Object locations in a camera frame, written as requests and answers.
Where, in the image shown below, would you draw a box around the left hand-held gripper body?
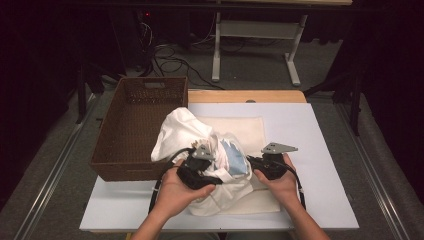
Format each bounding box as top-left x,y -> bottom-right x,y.
176,139 -> 224,191

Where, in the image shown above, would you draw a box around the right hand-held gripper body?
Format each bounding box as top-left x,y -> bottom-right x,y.
246,142 -> 299,181

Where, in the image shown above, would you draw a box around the light blue cloth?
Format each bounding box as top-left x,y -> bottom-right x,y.
219,139 -> 250,177

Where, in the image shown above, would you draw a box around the white cloth garment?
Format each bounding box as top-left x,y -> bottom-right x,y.
150,107 -> 254,217

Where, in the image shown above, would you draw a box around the cream mesh laundry bag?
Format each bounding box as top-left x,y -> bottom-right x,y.
196,115 -> 282,215

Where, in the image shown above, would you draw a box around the brown woven basket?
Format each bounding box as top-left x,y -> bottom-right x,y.
88,76 -> 190,183

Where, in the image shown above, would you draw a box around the person's right hand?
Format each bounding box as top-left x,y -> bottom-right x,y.
253,153 -> 302,208

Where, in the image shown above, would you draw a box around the person's left hand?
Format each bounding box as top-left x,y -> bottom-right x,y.
159,159 -> 217,219

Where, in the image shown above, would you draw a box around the dark metal stand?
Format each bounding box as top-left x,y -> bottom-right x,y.
303,71 -> 365,137
75,63 -> 108,125

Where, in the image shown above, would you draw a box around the dark equipment with red light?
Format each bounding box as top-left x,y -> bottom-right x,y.
109,8 -> 158,78

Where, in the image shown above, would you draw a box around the dark curtain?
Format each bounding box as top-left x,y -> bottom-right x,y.
0,0 -> 84,204
343,0 -> 424,196

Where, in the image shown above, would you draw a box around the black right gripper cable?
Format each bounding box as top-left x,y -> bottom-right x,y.
279,159 -> 307,211

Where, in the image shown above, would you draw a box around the metal floor rail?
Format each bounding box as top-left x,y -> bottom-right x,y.
335,103 -> 414,240
13,96 -> 98,240

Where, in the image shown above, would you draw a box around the black floor cables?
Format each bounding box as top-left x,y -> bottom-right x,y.
139,19 -> 225,91

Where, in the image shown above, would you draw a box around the white metal desk frame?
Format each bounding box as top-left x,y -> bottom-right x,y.
211,0 -> 353,87

